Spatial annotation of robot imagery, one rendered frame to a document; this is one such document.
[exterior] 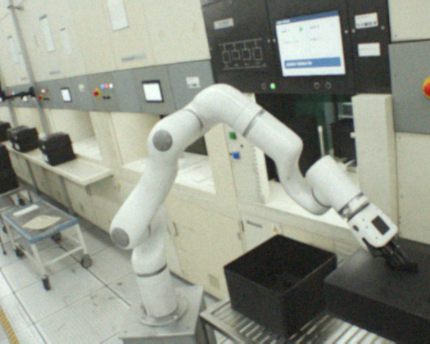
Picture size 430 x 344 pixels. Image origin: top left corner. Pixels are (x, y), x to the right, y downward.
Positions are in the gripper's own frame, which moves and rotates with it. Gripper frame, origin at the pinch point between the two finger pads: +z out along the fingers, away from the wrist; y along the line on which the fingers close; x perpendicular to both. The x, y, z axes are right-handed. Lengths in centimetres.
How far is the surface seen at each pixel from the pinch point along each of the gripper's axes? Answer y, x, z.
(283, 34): 42, 5, -82
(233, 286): -11, 52, -23
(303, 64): 41, 8, -68
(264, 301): -12.3, 41.1, -12.3
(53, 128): 58, 277, -274
